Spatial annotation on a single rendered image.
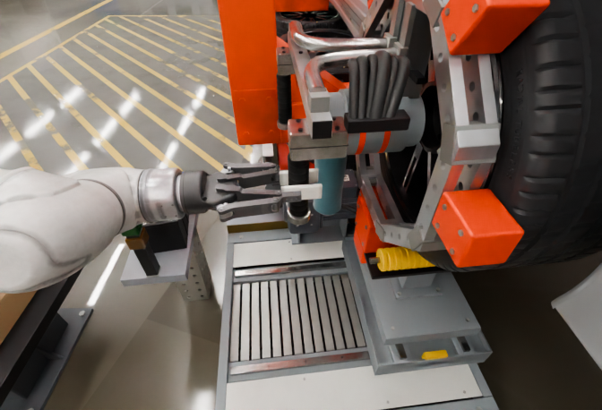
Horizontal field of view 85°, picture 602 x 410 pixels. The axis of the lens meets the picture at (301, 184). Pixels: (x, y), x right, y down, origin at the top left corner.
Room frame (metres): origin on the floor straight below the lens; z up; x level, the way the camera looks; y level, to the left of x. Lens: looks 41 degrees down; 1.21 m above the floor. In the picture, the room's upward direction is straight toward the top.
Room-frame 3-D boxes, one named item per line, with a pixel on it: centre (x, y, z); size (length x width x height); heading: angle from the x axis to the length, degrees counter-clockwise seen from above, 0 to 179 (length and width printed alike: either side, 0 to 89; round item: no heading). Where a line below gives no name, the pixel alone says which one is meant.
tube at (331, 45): (0.72, -0.08, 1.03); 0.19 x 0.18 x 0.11; 96
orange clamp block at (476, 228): (0.32, -0.25, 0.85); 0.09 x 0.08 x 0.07; 6
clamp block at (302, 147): (0.45, -0.03, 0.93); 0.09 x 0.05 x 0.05; 96
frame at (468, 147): (0.64, -0.21, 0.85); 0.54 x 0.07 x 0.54; 6
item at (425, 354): (0.66, -0.38, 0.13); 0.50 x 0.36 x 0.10; 6
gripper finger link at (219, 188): (0.41, 0.09, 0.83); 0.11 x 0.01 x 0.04; 85
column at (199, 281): (0.75, 0.42, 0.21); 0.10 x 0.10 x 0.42; 6
